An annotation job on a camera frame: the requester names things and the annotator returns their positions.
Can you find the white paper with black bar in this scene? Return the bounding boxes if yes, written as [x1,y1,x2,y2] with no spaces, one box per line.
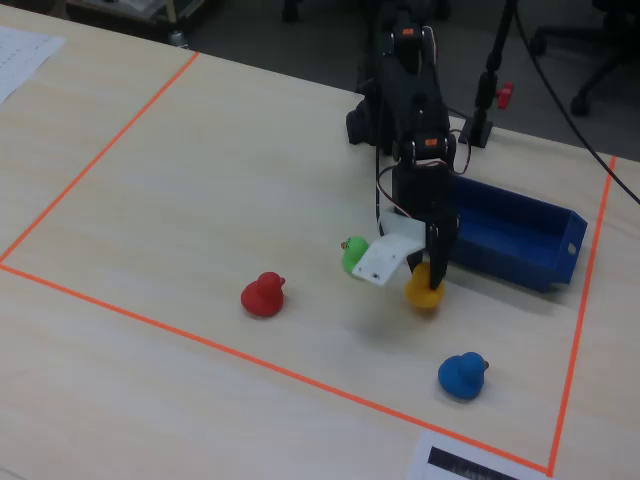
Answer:
[406,430,551,480]

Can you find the blue plastic box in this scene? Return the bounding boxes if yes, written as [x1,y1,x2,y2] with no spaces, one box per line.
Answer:
[446,174,589,295]

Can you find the red rubber duck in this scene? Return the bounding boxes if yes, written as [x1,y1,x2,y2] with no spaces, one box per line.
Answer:
[240,271,288,318]

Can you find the black office chair base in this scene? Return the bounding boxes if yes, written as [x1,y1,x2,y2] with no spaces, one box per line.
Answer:
[528,0,640,118]

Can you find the white gripper camera mount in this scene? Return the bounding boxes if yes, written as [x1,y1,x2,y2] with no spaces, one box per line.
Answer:
[351,211,427,287]

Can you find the black camera stand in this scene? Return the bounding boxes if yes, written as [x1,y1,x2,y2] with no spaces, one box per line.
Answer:
[457,0,519,149]

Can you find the blue rubber duck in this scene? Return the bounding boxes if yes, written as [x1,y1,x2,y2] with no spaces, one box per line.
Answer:
[437,351,491,401]

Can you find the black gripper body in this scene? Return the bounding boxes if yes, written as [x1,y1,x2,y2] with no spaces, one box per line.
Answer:
[391,162,459,236]

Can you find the yellow rubber duck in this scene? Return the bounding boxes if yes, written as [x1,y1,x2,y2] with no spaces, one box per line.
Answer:
[403,262,447,312]

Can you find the white printed paper sheet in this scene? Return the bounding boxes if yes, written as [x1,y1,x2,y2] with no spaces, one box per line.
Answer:
[0,25,68,105]

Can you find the black cable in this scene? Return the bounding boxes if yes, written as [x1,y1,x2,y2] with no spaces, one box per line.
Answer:
[513,0,640,205]

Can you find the green rubber duck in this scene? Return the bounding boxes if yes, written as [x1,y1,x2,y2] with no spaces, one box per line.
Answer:
[340,235,372,275]

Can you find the orange tape line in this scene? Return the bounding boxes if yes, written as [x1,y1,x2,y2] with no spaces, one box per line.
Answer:
[546,155,618,477]
[0,263,552,475]
[0,51,201,265]

